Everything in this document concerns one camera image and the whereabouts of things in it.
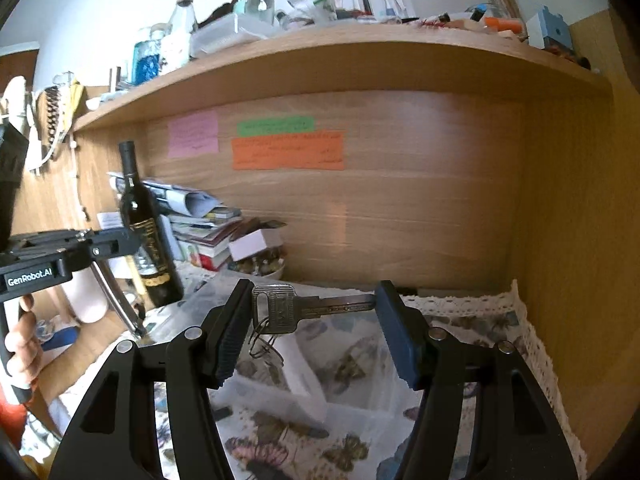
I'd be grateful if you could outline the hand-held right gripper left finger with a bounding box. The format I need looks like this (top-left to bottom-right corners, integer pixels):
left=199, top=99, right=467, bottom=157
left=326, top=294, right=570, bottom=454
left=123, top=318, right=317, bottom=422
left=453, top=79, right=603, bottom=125
left=47, top=279, right=255, bottom=480

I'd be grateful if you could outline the clear plastic container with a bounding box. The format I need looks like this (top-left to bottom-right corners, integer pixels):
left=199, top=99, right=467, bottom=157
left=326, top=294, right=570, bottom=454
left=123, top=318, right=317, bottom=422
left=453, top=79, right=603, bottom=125
left=209, top=280, right=426, bottom=436

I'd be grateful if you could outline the clear plastic box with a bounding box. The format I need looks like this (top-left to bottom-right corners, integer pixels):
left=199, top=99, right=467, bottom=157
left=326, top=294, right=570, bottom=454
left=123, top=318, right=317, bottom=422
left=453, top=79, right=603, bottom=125
left=189, top=12, right=274, bottom=57

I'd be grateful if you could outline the orange paper note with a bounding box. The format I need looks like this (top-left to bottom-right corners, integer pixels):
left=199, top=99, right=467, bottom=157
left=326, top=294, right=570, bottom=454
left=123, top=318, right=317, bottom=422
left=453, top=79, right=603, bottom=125
left=231, top=130, right=346, bottom=172

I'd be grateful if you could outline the wooden shelf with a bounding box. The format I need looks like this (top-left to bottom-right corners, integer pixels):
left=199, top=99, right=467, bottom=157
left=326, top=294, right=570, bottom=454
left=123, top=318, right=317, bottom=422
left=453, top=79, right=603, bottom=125
left=72, top=24, right=614, bottom=134

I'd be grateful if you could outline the silver key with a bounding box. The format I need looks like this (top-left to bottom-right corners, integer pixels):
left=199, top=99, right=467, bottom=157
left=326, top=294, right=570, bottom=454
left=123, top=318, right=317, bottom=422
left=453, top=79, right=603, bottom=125
left=252, top=283, right=377, bottom=334

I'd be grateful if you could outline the metal key ring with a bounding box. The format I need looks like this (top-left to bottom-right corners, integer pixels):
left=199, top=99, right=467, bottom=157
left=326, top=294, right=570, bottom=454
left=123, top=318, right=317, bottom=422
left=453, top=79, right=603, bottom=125
left=248, top=319, right=284, bottom=362

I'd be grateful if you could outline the stack of books and magazines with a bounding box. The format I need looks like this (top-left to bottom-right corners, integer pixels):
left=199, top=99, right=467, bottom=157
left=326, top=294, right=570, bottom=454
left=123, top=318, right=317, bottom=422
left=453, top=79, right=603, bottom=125
left=107, top=171, right=245, bottom=272

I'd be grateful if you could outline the tall clear glass bottle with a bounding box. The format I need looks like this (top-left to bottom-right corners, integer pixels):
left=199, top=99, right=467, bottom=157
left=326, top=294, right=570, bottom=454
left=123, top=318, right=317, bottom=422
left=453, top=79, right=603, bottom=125
left=159, top=0, right=197, bottom=74

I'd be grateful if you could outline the pink paper note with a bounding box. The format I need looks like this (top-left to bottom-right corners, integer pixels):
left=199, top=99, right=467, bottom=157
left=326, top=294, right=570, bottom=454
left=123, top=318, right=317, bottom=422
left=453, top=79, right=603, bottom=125
left=167, top=109, right=220, bottom=159

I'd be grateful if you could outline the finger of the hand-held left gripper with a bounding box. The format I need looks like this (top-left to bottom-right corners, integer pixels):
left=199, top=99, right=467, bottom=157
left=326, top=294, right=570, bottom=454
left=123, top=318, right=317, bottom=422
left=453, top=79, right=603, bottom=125
left=75, top=227, right=142, bottom=261

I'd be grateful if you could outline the person's left hand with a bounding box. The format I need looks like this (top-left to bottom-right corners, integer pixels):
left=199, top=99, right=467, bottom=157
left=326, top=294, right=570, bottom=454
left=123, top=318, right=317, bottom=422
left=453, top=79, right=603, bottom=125
left=4, top=294, right=45, bottom=387

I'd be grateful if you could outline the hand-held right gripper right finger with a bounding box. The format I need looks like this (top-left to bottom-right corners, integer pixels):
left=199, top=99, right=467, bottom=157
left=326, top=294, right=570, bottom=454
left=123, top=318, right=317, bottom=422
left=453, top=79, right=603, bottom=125
left=374, top=280, right=585, bottom=480

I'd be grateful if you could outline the orange marker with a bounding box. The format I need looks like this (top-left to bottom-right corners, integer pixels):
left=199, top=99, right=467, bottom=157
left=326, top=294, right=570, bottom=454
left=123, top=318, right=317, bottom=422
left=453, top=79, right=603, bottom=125
left=483, top=16, right=524, bottom=34

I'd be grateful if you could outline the clear glass jar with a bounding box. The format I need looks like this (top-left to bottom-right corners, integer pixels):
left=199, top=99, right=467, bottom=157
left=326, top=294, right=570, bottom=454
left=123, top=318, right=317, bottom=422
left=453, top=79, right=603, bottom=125
left=234, top=0, right=277, bottom=29

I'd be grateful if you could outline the green paper note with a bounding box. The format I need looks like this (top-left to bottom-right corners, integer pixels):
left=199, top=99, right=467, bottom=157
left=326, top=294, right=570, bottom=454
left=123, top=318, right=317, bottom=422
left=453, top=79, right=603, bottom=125
left=236, top=116, right=315, bottom=137

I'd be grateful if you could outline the dark wine bottle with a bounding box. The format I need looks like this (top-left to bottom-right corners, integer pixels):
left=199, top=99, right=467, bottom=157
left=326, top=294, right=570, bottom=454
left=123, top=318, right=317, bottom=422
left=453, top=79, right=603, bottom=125
left=118, top=140, right=185, bottom=308

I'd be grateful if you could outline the white cable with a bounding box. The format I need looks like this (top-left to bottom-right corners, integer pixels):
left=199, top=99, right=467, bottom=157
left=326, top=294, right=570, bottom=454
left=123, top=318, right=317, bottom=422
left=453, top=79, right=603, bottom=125
left=22, top=82, right=89, bottom=222

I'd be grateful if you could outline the white cup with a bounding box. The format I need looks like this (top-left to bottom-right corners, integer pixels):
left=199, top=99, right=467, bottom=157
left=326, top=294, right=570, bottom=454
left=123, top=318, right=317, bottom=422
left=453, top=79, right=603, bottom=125
left=64, top=269, right=109, bottom=324

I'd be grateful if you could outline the bowl of small trinkets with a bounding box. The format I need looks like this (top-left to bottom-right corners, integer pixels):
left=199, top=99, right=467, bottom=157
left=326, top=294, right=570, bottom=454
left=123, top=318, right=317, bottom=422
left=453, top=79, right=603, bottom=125
left=231, top=252, right=287, bottom=279

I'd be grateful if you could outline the small white cardboard box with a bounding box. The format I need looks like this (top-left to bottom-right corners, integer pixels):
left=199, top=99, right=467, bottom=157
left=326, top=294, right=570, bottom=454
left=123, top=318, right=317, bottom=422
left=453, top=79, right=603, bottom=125
left=228, top=228, right=282, bottom=262

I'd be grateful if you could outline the butterfly printed tablecloth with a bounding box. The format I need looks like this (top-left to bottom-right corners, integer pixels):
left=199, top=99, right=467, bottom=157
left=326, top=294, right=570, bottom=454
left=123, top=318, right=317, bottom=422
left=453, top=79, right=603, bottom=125
left=20, top=260, right=588, bottom=480

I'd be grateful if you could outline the blue and white box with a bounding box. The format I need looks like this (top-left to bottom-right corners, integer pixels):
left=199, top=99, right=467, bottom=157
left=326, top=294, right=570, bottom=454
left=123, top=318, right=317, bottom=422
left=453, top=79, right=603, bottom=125
left=525, top=5, right=574, bottom=52

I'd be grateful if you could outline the blue glass jar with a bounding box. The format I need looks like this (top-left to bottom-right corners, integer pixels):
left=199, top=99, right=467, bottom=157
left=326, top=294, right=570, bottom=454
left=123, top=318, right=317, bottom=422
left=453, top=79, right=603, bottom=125
left=132, top=27, right=167, bottom=85

